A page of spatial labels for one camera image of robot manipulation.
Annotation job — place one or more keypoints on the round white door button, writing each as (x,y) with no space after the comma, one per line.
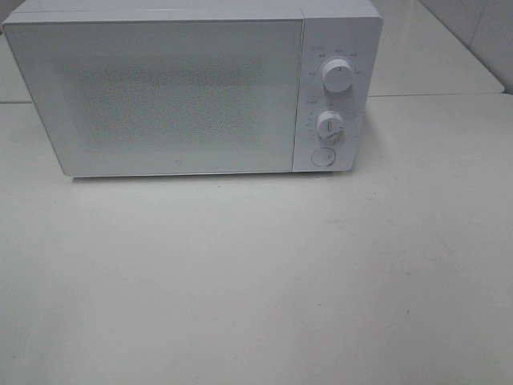
(323,157)

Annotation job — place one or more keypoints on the white microwave knob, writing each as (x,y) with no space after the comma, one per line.
(337,74)
(329,124)

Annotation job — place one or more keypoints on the white microwave oven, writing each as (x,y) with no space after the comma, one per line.
(330,29)

